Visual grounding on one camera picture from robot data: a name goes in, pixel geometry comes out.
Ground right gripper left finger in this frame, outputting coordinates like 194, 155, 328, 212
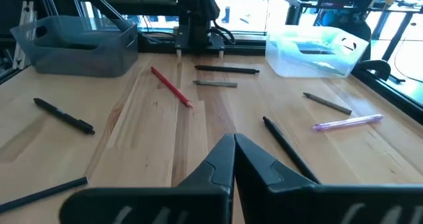
59, 133, 237, 224

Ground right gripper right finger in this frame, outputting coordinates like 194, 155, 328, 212
234, 133, 423, 224

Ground pink pen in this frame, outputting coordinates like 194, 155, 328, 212
311, 114, 385, 132

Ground dark blue pencil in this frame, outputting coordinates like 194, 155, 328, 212
0, 176, 89, 215

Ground red pencil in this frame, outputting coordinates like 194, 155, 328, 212
150, 66, 194, 109

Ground grey crayon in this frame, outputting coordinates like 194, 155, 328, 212
192, 79, 239, 89

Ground black click pen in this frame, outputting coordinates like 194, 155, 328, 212
32, 97, 96, 136

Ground frosted white plastic bin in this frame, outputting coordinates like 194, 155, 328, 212
265, 24, 370, 79

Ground black table clamp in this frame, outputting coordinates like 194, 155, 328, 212
358, 59, 406, 85

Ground dark grey translucent bin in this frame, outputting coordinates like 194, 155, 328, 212
9, 15, 139, 79

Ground black office chair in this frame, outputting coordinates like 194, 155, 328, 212
322, 9, 373, 61

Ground black diagonal strut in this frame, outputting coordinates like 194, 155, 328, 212
81, 0, 135, 32

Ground black legged background table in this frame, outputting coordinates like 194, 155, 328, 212
280, 0, 423, 63

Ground black arm base cables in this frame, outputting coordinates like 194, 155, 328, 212
208, 17, 237, 46

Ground silver aluminium extrusion post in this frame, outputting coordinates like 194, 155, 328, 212
11, 1, 38, 70

